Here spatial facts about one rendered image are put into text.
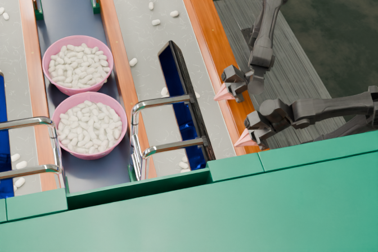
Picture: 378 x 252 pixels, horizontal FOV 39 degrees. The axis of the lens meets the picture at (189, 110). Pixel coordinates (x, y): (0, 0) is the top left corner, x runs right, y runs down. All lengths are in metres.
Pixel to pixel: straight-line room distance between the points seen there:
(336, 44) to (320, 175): 2.73
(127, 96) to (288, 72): 0.71
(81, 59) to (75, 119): 0.28
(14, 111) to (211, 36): 0.82
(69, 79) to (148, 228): 1.47
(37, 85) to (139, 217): 1.43
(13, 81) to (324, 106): 1.13
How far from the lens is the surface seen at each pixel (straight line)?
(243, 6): 2.50
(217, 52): 2.16
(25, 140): 1.95
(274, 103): 1.69
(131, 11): 2.31
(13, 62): 2.16
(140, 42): 2.19
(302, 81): 2.28
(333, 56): 3.36
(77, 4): 2.43
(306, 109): 1.72
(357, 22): 3.62
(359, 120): 1.84
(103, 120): 1.99
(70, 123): 1.98
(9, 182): 1.51
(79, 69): 2.12
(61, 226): 0.66
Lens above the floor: 2.39
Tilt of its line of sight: 56 degrees down
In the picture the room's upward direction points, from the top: 10 degrees clockwise
